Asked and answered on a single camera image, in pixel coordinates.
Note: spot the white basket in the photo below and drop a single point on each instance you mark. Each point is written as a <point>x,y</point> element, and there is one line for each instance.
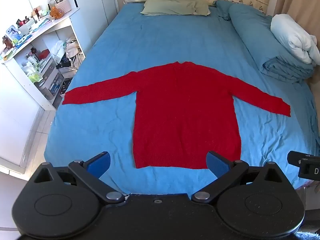
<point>63,5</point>

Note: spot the green pillow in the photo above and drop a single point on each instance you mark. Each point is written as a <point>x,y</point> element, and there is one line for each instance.
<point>175,7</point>

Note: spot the red box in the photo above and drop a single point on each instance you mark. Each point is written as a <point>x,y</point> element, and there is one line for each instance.
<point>43,54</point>

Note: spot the white pillow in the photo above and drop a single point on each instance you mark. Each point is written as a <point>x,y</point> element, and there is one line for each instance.
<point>292,36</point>

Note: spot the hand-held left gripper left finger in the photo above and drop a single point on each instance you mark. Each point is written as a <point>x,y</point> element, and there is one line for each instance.
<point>98,164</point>

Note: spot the white wardrobe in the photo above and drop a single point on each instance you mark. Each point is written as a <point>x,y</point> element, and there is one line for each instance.
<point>92,10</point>

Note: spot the red knit sweater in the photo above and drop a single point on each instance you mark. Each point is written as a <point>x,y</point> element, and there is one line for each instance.
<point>185,115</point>

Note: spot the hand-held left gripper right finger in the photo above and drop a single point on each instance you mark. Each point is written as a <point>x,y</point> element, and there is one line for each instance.
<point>217,163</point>

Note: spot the white shelf unit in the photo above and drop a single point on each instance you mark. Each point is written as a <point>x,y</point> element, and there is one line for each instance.
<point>62,22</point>

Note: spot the silver storage box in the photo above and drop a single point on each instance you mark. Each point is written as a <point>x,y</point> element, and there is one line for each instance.
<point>50,76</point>

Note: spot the folded blue duvet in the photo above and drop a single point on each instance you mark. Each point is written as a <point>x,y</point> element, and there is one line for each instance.
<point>255,40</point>

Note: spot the orange plush toy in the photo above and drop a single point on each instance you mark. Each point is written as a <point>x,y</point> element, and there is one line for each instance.
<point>55,12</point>

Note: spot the white plastic bag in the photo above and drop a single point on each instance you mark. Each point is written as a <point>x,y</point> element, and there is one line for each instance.
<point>58,48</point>

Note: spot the beige bag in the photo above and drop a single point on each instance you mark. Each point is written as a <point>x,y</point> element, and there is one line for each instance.
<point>73,50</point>

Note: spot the bed with blue sheet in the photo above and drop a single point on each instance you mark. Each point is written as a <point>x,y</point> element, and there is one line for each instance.
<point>162,42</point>

